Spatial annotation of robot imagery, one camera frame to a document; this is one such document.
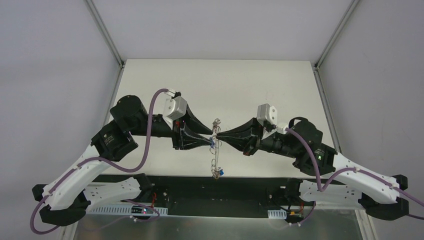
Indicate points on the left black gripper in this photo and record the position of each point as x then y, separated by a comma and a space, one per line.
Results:
178, 133

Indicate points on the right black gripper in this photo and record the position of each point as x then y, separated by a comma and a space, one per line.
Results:
257, 136

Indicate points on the silver crescent key holder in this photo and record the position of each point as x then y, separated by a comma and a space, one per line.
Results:
216, 150

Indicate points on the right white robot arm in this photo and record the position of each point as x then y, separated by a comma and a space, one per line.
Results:
334, 178

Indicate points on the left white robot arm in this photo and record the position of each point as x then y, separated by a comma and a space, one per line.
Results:
67, 199

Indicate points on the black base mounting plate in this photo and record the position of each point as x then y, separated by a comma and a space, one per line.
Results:
232, 197

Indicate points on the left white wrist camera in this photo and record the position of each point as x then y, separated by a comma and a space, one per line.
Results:
175, 107

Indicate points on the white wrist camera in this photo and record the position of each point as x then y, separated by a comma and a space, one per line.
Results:
175, 107
267, 117

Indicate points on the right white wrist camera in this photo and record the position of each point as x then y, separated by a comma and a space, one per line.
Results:
267, 117

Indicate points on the right white cable duct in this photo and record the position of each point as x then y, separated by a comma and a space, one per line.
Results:
277, 214

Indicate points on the white cable duct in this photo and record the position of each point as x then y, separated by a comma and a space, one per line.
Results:
122, 210
277, 214

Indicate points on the left white cable duct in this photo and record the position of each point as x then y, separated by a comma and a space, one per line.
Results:
122, 210

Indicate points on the right aluminium frame post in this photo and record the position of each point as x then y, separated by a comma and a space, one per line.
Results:
316, 68

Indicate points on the aluminium frame post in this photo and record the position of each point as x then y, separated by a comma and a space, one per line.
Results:
114, 63
316, 68

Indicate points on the left aluminium frame post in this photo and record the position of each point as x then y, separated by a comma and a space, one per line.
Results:
114, 63

